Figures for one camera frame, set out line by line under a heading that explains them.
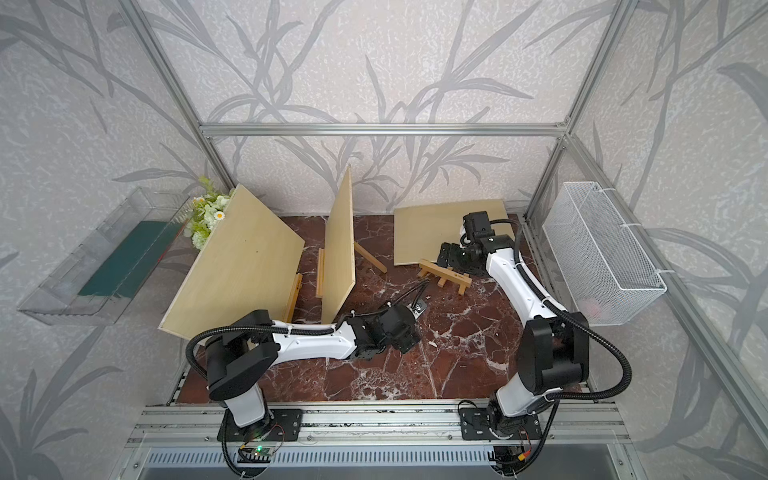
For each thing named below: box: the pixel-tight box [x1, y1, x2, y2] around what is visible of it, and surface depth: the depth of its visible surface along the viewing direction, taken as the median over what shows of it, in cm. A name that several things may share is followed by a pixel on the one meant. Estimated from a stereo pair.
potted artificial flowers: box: [184, 176, 235, 250], surface depth 80 cm
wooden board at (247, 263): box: [158, 184, 305, 340], surface depth 80 cm
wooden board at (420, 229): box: [394, 199, 515, 266], surface depth 122 cm
